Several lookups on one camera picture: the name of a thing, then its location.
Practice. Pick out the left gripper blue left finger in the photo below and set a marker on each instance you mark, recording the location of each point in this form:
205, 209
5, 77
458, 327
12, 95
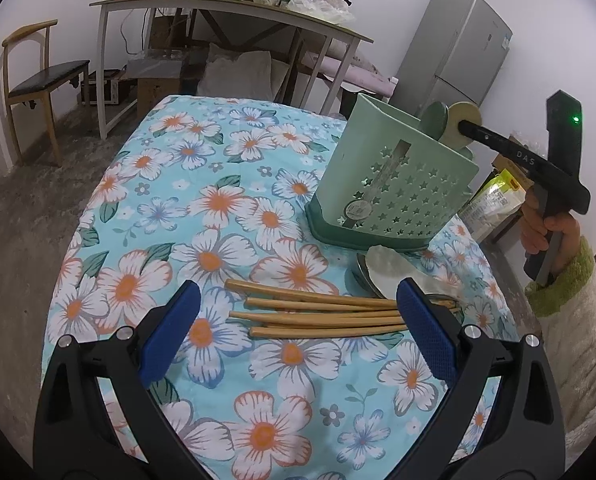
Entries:
73, 434

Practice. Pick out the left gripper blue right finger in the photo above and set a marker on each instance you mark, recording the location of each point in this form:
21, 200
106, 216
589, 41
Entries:
523, 437

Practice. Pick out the bamboo chopstick five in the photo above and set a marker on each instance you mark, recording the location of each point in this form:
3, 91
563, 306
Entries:
444, 302

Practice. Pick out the metal spoon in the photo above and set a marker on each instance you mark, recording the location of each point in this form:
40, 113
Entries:
362, 276

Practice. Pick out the bamboo chopstick two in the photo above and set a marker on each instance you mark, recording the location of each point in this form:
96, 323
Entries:
304, 306

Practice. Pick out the bamboo chopstick one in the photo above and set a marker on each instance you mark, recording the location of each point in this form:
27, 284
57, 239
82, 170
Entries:
270, 292

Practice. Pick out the bamboo chopstick four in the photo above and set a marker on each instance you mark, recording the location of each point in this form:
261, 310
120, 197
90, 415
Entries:
320, 333

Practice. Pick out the bamboo chopstick three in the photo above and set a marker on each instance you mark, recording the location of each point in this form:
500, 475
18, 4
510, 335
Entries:
318, 319

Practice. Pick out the green fuzzy sleeve forearm right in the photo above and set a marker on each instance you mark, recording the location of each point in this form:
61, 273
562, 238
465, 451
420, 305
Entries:
566, 311

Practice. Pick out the person's right hand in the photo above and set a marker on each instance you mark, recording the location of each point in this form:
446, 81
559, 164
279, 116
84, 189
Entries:
534, 229

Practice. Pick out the yellow green rice bag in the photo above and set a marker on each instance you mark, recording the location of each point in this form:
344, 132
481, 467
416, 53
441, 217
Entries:
499, 198

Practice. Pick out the green star-holed utensil caddy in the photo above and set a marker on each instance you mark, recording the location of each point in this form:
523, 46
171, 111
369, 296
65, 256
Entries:
387, 183

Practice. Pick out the silver refrigerator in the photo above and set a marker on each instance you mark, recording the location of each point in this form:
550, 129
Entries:
455, 55

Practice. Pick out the pink rolled bedding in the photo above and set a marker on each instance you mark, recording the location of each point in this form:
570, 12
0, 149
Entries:
361, 75

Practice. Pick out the floral blue tablecloth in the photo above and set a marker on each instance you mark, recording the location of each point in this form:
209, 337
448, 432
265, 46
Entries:
212, 188

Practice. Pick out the clear plastic bag on desk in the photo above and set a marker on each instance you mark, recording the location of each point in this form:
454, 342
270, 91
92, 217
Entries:
336, 12

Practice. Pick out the grey pillow sack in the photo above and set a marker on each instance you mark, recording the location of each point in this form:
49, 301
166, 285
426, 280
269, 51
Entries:
237, 75

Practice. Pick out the wooden chair black seat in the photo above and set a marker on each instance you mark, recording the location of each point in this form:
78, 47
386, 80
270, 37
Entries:
40, 86

